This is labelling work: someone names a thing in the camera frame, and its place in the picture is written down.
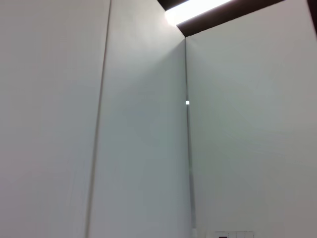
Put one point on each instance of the transparent plastic ruler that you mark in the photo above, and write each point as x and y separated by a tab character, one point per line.
235	234

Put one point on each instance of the ceiling light strip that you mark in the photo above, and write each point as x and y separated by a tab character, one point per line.
188	11

